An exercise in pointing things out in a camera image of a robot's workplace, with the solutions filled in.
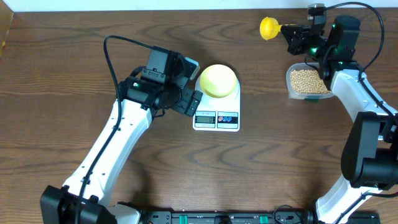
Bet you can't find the yellow plastic bowl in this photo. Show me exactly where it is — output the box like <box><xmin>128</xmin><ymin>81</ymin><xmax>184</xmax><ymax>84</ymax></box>
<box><xmin>199</xmin><ymin>64</ymin><xmax>238</xmax><ymax>98</ymax></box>

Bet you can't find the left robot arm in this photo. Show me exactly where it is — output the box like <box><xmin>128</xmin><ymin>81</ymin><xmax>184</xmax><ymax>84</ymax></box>
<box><xmin>40</xmin><ymin>46</ymin><xmax>202</xmax><ymax>223</ymax></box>

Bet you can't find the white digital kitchen scale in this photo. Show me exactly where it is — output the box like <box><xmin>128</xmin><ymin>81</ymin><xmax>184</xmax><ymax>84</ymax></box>
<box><xmin>192</xmin><ymin>78</ymin><xmax>241</xmax><ymax>132</ymax></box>

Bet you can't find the clear container of soybeans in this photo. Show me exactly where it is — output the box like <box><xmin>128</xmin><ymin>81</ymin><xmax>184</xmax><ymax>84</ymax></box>
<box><xmin>286</xmin><ymin>63</ymin><xmax>334</xmax><ymax>100</ymax></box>

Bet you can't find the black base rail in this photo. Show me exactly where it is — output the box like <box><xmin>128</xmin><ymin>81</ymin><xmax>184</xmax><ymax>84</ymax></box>
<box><xmin>136</xmin><ymin>210</ymin><xmax>381</xmax><ymax>224</ymax></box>

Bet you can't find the yellow plastic measuring scoop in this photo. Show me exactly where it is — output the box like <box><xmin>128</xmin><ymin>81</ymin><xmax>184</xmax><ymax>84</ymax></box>
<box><xmin>259</xmin><ymin>17</ymin><xmax>282</xmax><ymax>40</ymax></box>

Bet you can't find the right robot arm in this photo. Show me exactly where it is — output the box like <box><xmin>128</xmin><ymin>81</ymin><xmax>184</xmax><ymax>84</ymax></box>
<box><xmin>278</xmin><ymin>15</ymin><xmax>397</xmax><ymax>223</ymax></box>

